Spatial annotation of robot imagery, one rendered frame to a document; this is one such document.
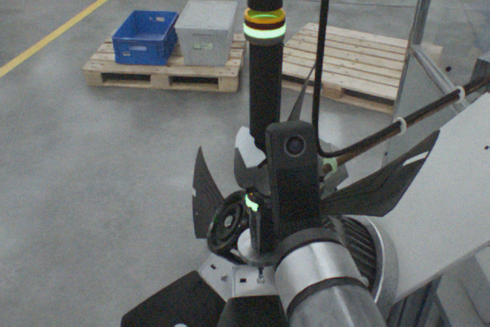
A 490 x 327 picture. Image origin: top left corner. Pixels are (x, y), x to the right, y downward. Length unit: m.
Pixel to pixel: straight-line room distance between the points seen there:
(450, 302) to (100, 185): 2.09
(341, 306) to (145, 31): 3.99
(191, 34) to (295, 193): 3.14
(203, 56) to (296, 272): 3.26
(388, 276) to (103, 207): 2.05
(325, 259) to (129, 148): 2.72
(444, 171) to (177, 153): 2.25
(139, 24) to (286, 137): 3.88
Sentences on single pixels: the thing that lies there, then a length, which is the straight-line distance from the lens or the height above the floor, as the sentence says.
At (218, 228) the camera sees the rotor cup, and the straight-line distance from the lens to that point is 0.82.
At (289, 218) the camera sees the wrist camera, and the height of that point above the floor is 1.48.
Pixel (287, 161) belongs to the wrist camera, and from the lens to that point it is 0.43.
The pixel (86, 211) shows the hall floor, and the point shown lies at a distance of 2.70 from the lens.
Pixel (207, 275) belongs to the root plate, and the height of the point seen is 1.11.
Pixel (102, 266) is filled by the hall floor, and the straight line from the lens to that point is 2.42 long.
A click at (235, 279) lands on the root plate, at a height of 1.18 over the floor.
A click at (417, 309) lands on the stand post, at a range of 1.09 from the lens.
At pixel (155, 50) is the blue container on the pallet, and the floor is 0.27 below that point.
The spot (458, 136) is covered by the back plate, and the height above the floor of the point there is 1.30.
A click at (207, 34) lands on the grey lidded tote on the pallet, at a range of 3.51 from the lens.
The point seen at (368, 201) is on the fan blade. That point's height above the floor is 1.42.
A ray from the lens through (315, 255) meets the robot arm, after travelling 0.42.
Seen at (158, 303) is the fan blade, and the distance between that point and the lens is 0.94.
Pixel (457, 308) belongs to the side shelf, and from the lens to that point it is 1.23.
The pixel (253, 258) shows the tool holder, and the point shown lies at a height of 1.27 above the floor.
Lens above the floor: 1.80
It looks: 36 degrees down
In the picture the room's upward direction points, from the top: straight up
